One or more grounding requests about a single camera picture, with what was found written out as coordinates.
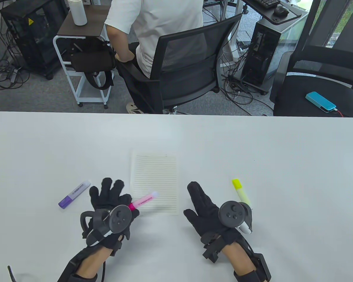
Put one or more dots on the person's right hand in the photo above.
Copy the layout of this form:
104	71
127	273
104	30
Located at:
203	211

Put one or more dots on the person's left hand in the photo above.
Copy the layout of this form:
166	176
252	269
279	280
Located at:
106	196

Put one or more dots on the purple highlighter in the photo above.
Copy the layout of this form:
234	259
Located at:
75	194

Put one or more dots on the pink highlighter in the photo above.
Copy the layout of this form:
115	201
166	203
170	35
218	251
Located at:
145	199

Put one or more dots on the yellow highlighter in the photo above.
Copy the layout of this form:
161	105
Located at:
238	186

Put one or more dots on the white lined paper sheet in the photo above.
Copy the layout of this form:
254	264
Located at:
154	176

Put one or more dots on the person's right forearm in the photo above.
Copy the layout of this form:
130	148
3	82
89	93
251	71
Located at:
238	258

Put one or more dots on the person's left forearm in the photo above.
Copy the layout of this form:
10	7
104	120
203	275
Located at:
91	263

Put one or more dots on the dark brown bag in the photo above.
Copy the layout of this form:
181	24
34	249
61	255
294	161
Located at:
91	60

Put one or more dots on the black padded office chair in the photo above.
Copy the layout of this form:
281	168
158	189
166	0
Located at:
300	97

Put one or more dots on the black mesh office chair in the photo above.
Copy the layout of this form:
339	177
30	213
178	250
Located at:
188	58

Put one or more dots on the blue power bank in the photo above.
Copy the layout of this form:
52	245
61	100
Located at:
319	101

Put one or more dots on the silver and black computer tower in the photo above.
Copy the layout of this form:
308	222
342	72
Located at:
259	55

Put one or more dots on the white side table brown top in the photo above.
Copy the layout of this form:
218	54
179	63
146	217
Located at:
82	28

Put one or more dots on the white desk leg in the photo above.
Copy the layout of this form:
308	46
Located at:
234	35

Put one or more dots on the white bottle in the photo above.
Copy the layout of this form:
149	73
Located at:
78	13

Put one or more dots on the black desk mat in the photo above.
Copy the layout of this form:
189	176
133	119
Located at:
291	16

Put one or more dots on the black computer mouse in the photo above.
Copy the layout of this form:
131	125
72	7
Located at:
281	11

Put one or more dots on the black keyboard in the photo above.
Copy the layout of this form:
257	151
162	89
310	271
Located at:
267	3

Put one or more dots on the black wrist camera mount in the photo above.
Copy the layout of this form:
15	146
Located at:
117	245
211	249

